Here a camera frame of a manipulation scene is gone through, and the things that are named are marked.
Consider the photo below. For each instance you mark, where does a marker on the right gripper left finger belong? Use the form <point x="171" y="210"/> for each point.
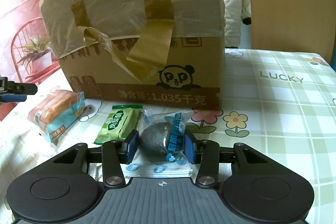
<point x="115" y="153"/>

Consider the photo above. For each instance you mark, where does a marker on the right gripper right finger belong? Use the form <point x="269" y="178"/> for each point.
<point x="205" y="153"/>

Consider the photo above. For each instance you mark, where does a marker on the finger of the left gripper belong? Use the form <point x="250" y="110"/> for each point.
<point x="12" y="98"/>
<point x="11" y="87"/>

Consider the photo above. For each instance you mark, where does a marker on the black bun clear packet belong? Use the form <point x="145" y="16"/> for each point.
<point x="161" y="146"/>

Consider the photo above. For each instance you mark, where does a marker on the red printed backdrop cloth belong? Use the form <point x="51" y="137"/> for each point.
<point x="26" y="16"/>

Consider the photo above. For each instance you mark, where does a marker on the green wrapped snack bar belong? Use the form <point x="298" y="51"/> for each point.
<point x="121" y="121"/>

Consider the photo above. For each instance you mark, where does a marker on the green plaid tablecloth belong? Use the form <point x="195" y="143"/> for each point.
<point x="280" y="103"/>

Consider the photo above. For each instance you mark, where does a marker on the brown cardboard box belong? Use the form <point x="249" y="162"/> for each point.
<point x="159" y="52"/>

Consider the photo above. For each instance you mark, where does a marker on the wooden headboard panel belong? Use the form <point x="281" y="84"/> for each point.
<point x="294" y="26"/>

